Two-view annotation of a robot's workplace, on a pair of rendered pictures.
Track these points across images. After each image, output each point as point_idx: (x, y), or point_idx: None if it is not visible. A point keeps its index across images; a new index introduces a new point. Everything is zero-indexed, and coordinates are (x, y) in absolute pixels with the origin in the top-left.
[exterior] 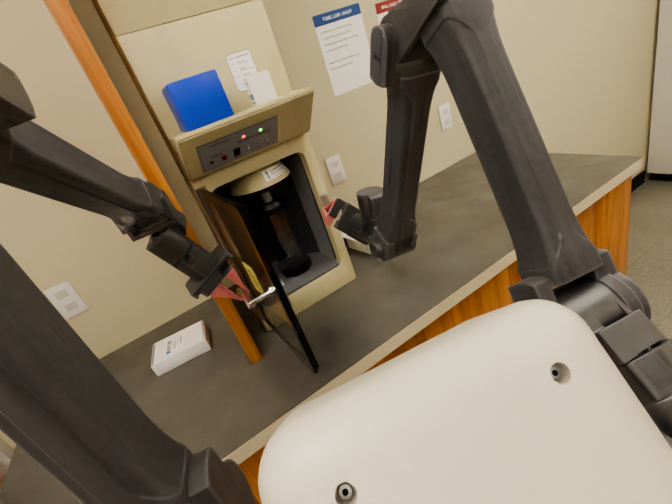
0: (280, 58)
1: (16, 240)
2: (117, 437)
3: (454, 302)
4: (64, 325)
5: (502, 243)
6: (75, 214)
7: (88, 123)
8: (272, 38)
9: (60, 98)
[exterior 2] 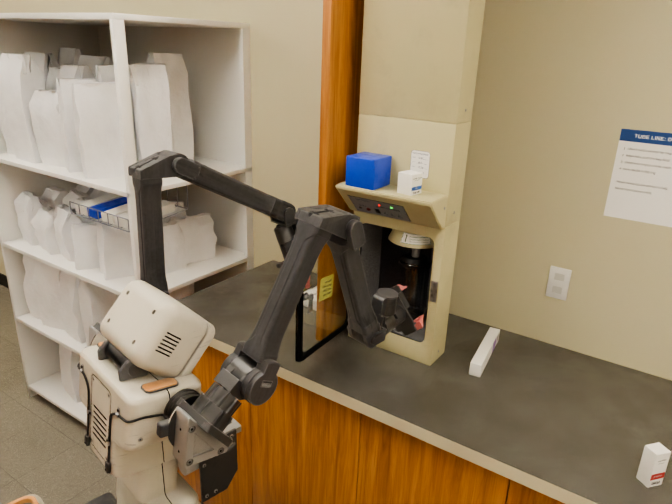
0: (450, 169)
1: (316, 174)
2: (148, 263)
3: (417, 435)
4: (160, 232)
5: (518, 456)
6: None
7: None
8: (451, 153)
9: None
